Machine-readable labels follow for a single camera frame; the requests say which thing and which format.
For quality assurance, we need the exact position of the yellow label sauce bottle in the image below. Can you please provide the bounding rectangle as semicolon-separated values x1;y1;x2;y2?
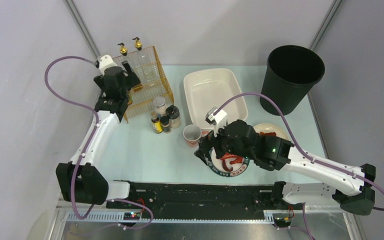
150;111;163;134

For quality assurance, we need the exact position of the aluminium frame post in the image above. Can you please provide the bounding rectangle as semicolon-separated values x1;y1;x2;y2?
63;0;101;61
309;0;343;52

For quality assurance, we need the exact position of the blue rimmed plate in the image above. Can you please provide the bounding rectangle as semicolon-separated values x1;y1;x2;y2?
208;149;250;178

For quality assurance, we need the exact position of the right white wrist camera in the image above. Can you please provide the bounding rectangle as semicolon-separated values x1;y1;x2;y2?
205;107;228;137

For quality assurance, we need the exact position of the aluminium frame post left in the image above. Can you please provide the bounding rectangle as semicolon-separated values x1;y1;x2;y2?
63;0;101;61

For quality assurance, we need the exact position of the pink ceramic mug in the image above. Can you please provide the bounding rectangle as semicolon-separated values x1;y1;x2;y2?
183;124;209;148

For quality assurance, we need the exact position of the clear glass oil bottle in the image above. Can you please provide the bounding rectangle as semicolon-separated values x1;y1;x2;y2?
129;37;159;85

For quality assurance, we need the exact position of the white lid spice jar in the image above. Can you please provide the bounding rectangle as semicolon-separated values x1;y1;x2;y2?
152;96;167;118

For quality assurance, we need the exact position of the dark red sausage piece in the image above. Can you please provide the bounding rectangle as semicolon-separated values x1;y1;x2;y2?
221;157;244;172

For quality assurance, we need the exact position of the red label sauce bottle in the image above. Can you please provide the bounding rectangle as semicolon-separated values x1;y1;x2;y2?
127;92;133;106

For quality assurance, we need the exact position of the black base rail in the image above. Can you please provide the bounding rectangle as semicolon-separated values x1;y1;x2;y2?
106;181;290;221

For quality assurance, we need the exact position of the white rectangular basin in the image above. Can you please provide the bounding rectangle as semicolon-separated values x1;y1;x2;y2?
183;68;242;130

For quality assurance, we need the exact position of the cream round plate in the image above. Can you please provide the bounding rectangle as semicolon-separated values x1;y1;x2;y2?
253;123;290;141

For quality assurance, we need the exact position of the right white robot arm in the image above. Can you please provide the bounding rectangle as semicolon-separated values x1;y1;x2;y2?
194;120;376;216

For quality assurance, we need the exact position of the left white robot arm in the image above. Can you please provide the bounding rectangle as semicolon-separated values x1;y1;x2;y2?
55;55;141;205

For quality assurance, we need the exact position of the dark sauce glass bottle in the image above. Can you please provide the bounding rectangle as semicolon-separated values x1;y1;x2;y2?
113;42;143;92

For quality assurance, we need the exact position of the black lid spice jar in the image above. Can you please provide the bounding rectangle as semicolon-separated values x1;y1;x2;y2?
165;105;182;129

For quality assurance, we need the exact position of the small black cap jar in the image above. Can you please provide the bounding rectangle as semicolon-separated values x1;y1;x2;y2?
160;115;172;134

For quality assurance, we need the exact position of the black trash bin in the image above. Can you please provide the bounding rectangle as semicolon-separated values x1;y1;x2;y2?
261;45;326;116

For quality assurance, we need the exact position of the yellow wire basket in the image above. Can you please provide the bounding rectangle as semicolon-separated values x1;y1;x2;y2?
113;46;175;122

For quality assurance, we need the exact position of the aluminium frame post right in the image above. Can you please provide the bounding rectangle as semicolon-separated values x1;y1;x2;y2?
309;0;343;52

